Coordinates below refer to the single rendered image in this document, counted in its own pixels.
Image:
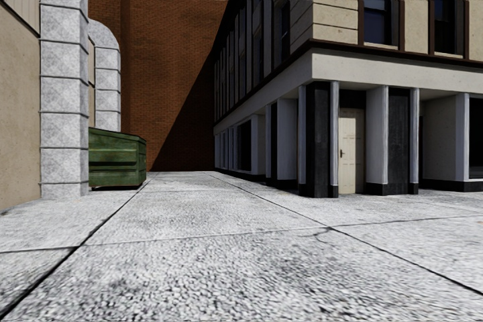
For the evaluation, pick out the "pale concrete building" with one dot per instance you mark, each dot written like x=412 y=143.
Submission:
x=346 y=68

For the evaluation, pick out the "green metal dumpster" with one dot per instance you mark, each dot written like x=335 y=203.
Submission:
x=114 y=159

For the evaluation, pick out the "red brick building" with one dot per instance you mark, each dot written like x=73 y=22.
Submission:
x=165 y=80

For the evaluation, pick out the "tan stone building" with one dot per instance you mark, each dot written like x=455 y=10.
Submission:
x=12 y=112

